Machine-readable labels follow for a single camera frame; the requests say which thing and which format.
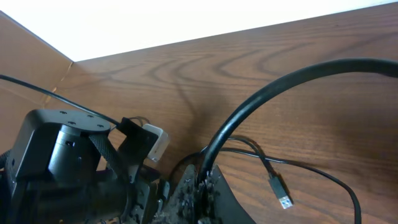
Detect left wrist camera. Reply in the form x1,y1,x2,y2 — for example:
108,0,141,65
143,124,170,162

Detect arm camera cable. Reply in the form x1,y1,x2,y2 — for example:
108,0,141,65
0,73,122,127
196,58,398,184

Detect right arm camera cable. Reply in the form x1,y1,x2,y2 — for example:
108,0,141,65
196,58,398,184

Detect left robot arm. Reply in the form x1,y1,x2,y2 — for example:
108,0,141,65
1,110,170,223

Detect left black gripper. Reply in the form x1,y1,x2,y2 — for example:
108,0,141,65
124,165,170,224

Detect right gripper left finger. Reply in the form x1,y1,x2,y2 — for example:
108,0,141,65
152,164,198,224

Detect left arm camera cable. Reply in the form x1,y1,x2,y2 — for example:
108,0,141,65
0,73,122,127

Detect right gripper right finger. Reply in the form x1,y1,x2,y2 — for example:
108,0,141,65
205,165,256,224

